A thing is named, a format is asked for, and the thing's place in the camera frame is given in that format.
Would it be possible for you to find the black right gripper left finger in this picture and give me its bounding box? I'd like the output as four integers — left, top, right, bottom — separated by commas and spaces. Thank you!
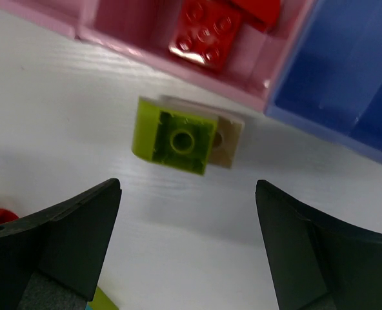
0, 178, 121, 309

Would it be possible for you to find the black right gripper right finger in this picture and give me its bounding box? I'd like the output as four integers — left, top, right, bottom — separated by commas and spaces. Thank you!
256, 180, 382, 309

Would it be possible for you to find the red lego brick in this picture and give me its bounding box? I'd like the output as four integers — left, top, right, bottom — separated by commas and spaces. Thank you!
228, 0, 281, 33
168, 0, 243, 72

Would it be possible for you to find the blue green stacked lego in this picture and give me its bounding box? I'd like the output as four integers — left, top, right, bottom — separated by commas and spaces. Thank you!
85, 287, 119, 310

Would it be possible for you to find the blue purple container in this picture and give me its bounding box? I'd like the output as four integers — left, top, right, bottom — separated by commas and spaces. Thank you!
265, 1, 382, 164

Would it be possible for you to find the pink large container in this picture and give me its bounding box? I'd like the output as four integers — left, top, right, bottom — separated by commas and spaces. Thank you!
0, 0, 98, 39

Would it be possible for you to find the pink small container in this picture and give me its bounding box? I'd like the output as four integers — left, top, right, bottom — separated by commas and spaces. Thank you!
78, 1, 314, 112

